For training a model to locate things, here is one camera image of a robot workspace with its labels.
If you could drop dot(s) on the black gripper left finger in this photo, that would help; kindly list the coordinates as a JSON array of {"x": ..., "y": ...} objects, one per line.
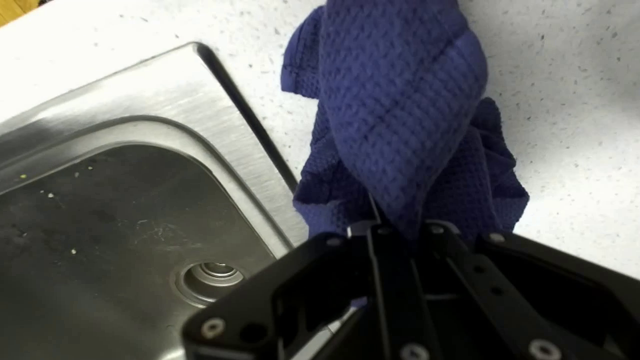
[{"x": 321, "y": 293}]

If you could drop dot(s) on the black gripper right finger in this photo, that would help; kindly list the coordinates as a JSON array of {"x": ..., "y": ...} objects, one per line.
[{"x": 526, "y": 301}]

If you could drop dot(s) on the dark blue cloth towel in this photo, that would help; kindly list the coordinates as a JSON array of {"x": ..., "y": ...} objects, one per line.
[{"x": 400, "y": 100}]

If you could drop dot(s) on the stainless steel sink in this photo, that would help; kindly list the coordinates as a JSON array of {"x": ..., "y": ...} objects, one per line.
[{"x": 127, "y": 200}]

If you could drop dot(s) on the narrow wooden cabinet front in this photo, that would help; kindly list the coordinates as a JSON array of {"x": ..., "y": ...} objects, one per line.
[{"x": 11, "y": 9}]

